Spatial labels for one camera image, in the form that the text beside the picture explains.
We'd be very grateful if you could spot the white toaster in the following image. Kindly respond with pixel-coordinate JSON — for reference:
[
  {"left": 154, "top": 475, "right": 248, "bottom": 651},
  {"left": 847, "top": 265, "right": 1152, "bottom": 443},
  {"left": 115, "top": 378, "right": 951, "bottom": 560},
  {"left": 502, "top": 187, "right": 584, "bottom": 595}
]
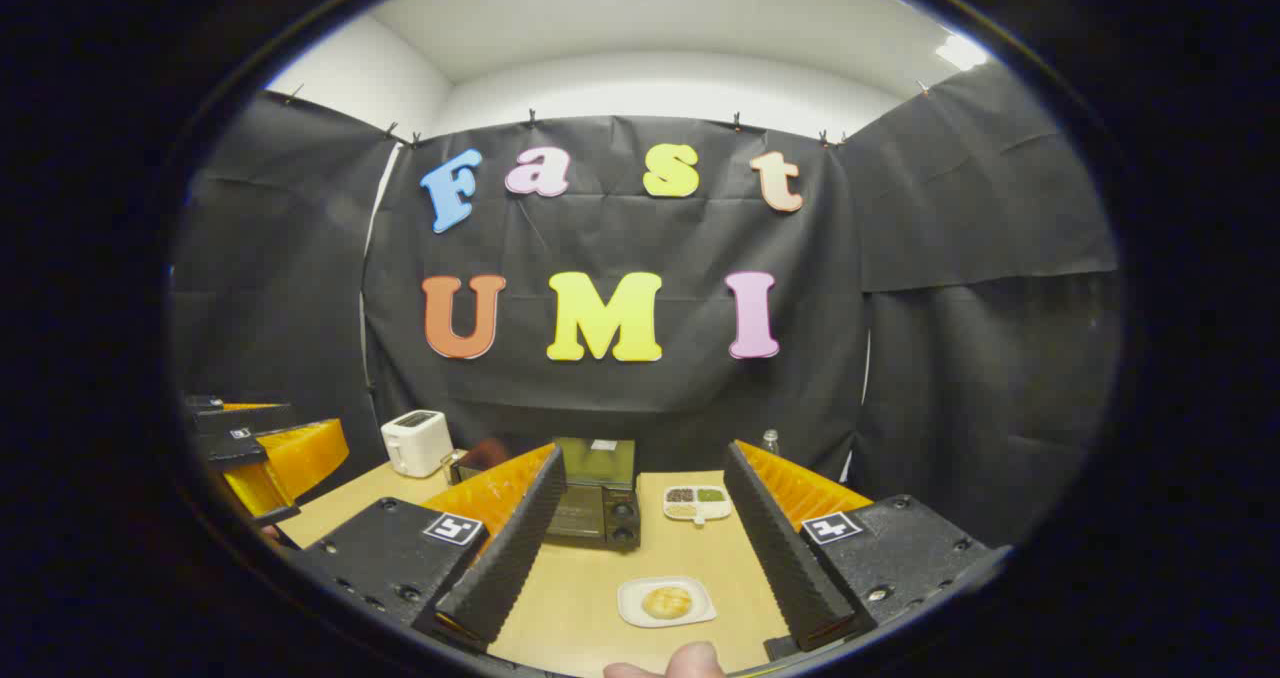
[{"left": 381, "top": 410, "right": 454, "bottom": 478}]

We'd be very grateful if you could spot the white rectangular plate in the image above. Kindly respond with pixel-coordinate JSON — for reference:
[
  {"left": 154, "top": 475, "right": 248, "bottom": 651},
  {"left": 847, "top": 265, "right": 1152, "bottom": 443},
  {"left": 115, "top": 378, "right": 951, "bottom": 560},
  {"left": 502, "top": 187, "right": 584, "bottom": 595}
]
[{"left": 617, "top": 576, "right": 717, "bottom": 629}]

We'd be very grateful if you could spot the small ceiling light panel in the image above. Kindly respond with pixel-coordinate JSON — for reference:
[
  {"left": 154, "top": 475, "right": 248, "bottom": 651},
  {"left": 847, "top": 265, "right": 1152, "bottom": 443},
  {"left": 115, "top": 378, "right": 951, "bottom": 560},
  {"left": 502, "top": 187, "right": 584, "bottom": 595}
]
[{"left": 935, "top": 33, "right": 991, "bottom": 71}]

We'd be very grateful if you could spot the white divided seasoning dish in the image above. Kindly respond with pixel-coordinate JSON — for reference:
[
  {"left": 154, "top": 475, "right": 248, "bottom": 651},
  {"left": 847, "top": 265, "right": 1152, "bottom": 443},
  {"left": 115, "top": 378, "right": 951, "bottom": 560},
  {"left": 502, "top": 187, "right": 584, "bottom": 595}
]
[{"left": 663, "top": 485, "right": 733, "bottom": 526}]

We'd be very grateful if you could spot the black backdrop cloth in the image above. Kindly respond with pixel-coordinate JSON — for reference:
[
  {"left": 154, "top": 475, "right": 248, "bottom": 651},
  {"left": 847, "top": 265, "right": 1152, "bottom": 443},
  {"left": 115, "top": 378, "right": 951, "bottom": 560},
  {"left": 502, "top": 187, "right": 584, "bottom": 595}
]
[{"left": 170, "top": 63, "right": 1121, "bottom": 549}]

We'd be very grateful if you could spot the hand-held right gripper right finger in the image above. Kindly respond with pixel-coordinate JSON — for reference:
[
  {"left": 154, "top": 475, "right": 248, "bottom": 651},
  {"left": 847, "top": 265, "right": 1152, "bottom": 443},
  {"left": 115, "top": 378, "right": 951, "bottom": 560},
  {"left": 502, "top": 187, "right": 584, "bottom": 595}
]
[{"left": 722, "top": 440, "right": 1011, "bottom": 661}]

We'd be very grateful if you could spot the round yellow bun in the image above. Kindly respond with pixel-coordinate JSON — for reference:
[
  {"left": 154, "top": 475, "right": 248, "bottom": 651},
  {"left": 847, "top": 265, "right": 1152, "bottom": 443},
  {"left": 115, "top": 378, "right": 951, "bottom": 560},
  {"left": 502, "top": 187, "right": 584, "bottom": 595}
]
[{"left": 641, "top": 585, "right": 694, "bottom": 620}]

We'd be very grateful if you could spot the black electric oven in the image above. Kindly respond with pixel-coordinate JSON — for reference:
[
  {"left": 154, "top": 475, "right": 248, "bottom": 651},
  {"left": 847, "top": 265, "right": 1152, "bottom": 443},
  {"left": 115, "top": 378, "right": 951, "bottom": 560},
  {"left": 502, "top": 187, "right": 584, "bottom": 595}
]
[{"left": 545, "top": 438, "right": 642, "bottom": 551}]

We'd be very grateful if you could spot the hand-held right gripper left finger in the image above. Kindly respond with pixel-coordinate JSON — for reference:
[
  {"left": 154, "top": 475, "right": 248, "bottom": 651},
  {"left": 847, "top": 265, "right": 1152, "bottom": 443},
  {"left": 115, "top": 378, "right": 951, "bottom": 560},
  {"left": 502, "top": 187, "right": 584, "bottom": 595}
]
[{"left": 290, "top": 443, "right": 568, "bottom": 652}]

